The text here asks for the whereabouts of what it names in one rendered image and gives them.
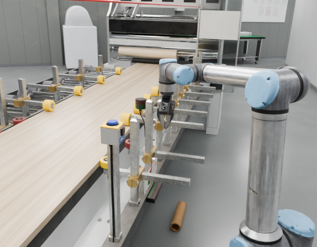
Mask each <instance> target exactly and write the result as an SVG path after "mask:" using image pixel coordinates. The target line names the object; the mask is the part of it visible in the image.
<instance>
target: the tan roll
mask: <svg viewBox="0 0 317 247"><path fill-rule="evenodd" d="M112 52H118V53H119V56H134V57H149V58H164V59H168V58H171V59H177V56H187V57H193V56H194V55H195V54H184V53H177V50H176V49H152V48H135V47H119V49H112Z"/></svg>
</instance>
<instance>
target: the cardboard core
mask: <svg viewBox="0 0 317 247"><path fill-rule="evenodd" d="M186 207H187V205H186V203H185V202H183V201H180V202H178V204H177V207H176V210H175V213H174V216H173V219H172V222H171V226H170V227H171V230H172V231H175V232H177V231H179V230H180V228H181V225H182V221H183V218H184V214H185V211H186Z"/></svg>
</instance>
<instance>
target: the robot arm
mask: <svg viewBox="0 0 317 247"><path fill-rule="evenodd" d="M193 82H208V83H217V84H223V85H229V86H235V87H241V88H245V92H244V93H245V99H247V103H248V104H249V105H250V106H251V111H252V119H251V135H250V151H249V167H248V184H247V199H246V216H245V219H244V220H242V221H241V223H240V229H239V235H238V236H235V237H233V238H232V239H231V240H230V243H229V247H312V244H313V240H314V236H315V229H316V227H315V224H314V223H313V221H312V220H311V219H310V218H309V217H307V216H306V215H304V214H302V213H300V212H297V211H294V210H290V209H282V210H279V201H280V191H281V180H282V169H283V159H284V148H285V137H286V126H287V115H288V113H289V105H290V103H294V102H297V101H300V100H301V99H303V98H304V97H305V96H306V95H307V93H308V91H309V89H310V80H309V77H308V75H307V74H306V73H305V72H304V71H303V70H302V69H300V68H296V67H290V66H282V67H279V68H278V69H277V70H272V69H260V68H248V67H236V66H225V65H214V64H213V63H201V64H185V65H180V64H177V60H176V59H171V58H168V59H161V60H160V61H159V83H158V85H159V91H160V94H162V95H163V96H162V99H161V101H160V104H159V108H157V117H158V119H159V122H160V124H161V126H162V128H163V129H165V128H166V129H167V128H168V127H169V125H170V123H171V121H172V119H173V117H174V112H173V111H174V108H175V101H174V100H172V95H173V93H174V92H175V91H176V84H178V85H183V86H185V85H188V84H190V83H193ZM165 115H167V116H166V120H167V121H166V125H165V121H164V118H165Z"/></svg>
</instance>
